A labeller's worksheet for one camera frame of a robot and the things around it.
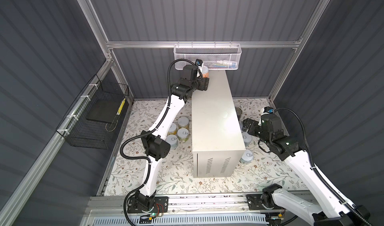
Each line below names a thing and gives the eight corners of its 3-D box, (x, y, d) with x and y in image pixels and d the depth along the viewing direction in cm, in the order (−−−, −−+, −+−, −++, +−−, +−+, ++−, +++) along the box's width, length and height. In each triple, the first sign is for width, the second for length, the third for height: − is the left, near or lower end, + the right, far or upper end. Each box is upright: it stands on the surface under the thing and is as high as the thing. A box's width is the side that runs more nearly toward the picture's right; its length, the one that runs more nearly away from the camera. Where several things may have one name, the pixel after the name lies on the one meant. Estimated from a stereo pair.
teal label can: (239, 164, 89) (242, 160, 84) (237, 153, 93) (240, 149, 88) (251, 164, 89) (254, 160, 84) (248, 153, 93) (251, 149, 88)
